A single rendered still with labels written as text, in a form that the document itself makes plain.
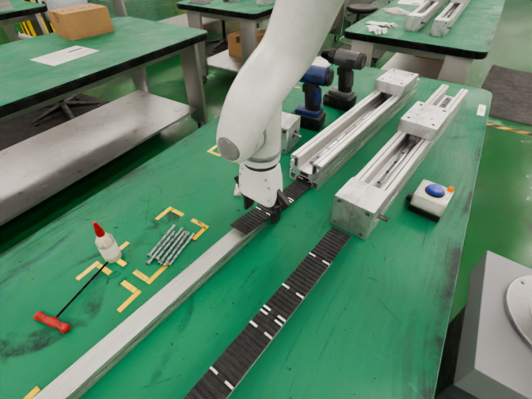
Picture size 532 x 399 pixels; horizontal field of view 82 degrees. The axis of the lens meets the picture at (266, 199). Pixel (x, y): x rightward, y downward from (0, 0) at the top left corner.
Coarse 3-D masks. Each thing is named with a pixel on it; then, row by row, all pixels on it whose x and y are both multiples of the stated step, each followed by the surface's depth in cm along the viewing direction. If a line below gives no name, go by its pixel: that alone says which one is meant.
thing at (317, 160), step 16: (416, 80) 128; (368, 96) 116; (352, 112) 106; (368, 112) 112; (384, 112) 109; (336, 128) 99; (352, 128) 104; (368, 128) 103; (304, 144) 91; (320, 144) 94; (336, 144) 91; (352, 144) 96; (304, 160) 90; (320, 160) 85; (336, 160) 90; (304, 176) 89; (320, 176) 85
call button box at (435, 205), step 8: (424, 184) 81; (416, 192) 79; (424, 192) 79; (448, 192) 79; (408, 200) 84; (416, 200) 79; (424, 200) 78; (432, 200) 77; (440, 200) 76; (448, 200) 76; (408, 208) 82; (416, 208) 80; (424, 208) 79; (432, 208) 77; (440, 208) 76; (424, 216) 80; (432, 216) 79; (440, 216) 78
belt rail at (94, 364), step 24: (240, 240) 71; (192, 264) 66; (216, 264) 67; (168, 288) 62; (192, 288) 64; (144, 312) 58; (168, 312) 60; (120, 336) 54; (144, 336) 57; (96, 360) 52; (72, 384) 49
